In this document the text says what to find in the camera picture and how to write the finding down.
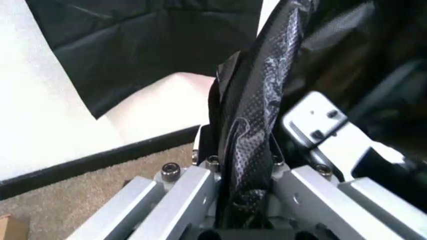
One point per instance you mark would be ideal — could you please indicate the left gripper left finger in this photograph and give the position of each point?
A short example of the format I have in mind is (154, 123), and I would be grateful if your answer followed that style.
(187, 200)

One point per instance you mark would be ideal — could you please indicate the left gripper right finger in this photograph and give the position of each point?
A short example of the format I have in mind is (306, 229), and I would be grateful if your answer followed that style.
(317, 197)

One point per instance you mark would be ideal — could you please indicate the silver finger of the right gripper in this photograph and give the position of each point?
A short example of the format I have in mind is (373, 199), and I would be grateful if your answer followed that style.
(317, 120)

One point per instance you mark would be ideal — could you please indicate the black baseboard strip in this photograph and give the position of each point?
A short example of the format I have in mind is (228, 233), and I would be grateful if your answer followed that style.
(100, 161)

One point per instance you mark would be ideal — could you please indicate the brown cardboard box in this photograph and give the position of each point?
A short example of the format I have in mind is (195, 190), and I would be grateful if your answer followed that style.
(13, 228)

